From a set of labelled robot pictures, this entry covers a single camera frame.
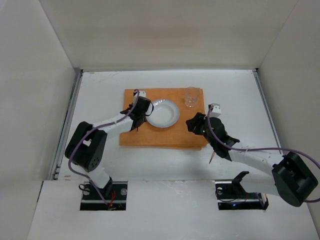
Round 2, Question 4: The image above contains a copper spoon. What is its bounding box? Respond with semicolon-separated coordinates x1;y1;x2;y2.
209;151;216;164

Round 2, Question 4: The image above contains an orange cloth napkin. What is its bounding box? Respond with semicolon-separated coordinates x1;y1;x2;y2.
119;87;208;150

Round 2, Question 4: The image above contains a white paper plate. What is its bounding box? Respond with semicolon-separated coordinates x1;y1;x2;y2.
146;99;180;128

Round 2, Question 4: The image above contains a clear plastic cup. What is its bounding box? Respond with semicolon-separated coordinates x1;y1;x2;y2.
184;87;200;108

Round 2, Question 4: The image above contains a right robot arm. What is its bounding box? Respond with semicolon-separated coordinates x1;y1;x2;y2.
186;112;319;207

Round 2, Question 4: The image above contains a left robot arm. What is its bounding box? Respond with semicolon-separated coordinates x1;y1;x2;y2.
64;96;154;197

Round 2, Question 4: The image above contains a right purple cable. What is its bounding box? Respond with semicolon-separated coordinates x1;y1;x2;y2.
206;106;320;208

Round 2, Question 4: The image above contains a purple cable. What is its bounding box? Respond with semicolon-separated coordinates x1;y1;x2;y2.
68;89;141;206
206;106;320;208

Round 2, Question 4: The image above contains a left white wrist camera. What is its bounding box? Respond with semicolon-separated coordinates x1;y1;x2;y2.
133;89;146;100

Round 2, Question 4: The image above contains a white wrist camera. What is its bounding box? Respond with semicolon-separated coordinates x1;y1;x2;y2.
208;103;222;118
133;89;146;100

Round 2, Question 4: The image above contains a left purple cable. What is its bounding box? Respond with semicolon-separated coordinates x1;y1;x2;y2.
68;89;141;206

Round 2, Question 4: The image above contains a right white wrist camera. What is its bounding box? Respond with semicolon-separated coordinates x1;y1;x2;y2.
208;103;222;118

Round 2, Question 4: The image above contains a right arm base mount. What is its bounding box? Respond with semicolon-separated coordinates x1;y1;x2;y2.
214;180;269;211

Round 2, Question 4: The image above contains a left aluminium table rail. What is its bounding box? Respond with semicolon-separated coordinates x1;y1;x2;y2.
47;67;83;180

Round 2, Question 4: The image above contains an aluminium table rail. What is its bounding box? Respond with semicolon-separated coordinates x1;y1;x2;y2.
252;68;281;148
47;67;83;180

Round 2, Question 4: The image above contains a right aluminium table rail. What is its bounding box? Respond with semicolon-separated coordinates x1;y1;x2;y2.
252;68;281;148

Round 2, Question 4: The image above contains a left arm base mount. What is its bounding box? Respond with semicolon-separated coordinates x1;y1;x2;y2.
78;181;128;211

